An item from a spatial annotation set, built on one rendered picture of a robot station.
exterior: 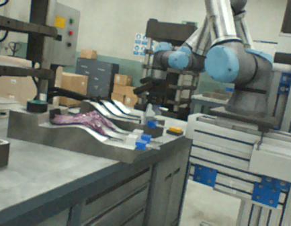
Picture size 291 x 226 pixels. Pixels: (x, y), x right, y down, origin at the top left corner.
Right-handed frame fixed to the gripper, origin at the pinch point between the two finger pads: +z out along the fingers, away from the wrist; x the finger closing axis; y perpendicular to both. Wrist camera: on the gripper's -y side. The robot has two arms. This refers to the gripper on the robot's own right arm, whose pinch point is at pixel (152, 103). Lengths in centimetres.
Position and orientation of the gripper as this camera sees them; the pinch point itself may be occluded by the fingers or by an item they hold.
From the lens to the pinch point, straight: 170.7
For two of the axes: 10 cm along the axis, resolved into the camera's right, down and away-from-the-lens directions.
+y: 8.8, 2.1, -4.3
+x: 4.5, -0.6, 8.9
